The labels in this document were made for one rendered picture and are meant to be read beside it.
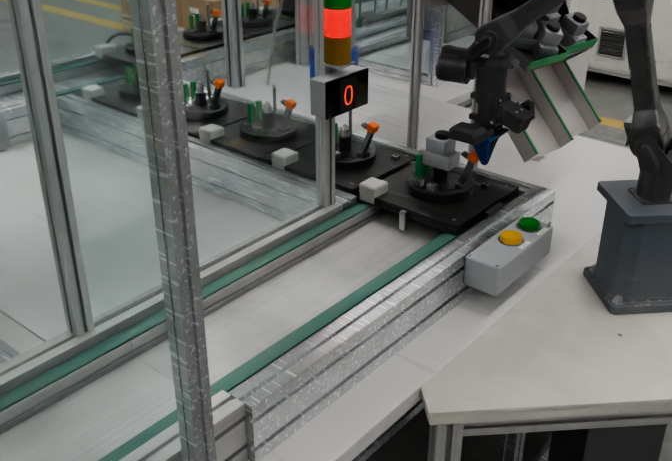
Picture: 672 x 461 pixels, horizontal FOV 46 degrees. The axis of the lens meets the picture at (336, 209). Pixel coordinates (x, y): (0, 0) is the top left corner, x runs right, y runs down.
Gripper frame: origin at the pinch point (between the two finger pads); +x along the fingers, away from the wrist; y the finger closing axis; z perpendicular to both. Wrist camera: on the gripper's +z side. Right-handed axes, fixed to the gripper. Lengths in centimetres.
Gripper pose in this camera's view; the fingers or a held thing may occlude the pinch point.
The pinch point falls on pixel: (485, 148)
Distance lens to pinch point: 157.1
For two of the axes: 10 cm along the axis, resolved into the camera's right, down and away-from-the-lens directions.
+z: 7.6, 2.8, -5.8
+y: 6.5, -3.4, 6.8
